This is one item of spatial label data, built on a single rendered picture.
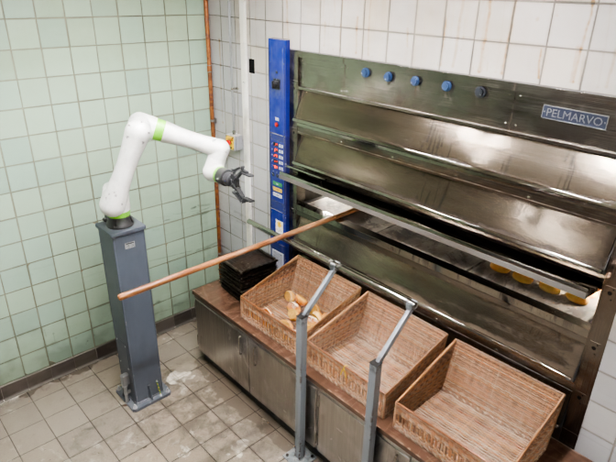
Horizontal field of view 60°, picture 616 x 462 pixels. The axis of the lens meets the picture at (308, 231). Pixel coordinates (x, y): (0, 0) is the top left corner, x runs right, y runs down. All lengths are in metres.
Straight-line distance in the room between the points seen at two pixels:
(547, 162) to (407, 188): 0.72
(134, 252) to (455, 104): 1.87
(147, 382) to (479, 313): 2.08
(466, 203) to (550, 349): 0.73
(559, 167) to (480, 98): 0.44
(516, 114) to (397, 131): 0.61
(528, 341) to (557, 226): 0.56
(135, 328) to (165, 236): 0.87
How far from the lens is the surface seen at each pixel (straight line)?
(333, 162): 3.06
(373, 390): 2.49
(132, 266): 3.20
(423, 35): 2.60
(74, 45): 3.48
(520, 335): 2.66
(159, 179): 3.84
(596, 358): 2.56
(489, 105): 2.45
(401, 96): 2.70
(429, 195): 2.67
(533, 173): 2.37
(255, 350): 3.27
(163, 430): 3.54
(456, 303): 2.79
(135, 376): 3.58
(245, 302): 3.26
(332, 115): 3.01
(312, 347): 2.89
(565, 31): 2.28
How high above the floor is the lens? 2.44
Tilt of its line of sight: 25 degrees down
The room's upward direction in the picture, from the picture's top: 1 degrees clockwise
